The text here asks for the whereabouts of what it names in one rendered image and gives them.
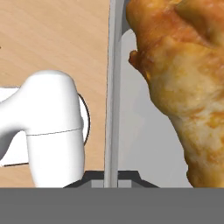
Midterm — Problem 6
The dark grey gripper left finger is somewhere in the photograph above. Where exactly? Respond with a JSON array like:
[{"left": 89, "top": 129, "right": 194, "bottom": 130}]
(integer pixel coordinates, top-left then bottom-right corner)
[{"left": 63, "top": 170, "right": 105, "bottom": 189}]

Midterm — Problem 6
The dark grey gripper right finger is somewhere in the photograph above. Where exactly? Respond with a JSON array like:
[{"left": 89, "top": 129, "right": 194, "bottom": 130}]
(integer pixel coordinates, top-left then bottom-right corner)
[{"left": 117, "top": 170, "right": 160, "bottom": 189}]

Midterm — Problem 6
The grey meat container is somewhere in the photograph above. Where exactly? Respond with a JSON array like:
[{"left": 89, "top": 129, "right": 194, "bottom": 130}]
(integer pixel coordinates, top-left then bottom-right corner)
[{"left": 103, "top": 0, "right": 194, "bottom": 189}]

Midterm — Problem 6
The roasted chicken drumstick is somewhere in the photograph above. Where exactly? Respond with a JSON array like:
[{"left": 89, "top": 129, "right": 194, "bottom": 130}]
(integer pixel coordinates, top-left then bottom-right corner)
[{"left": 125, "top": 0, "right": 224, "bottom": 189}]

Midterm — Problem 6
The white rounded bent post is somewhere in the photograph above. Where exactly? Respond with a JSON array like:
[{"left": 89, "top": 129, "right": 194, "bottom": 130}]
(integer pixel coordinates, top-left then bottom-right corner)
[{"left": 0, "top": 69, "right": 86, "bottom": 189}]

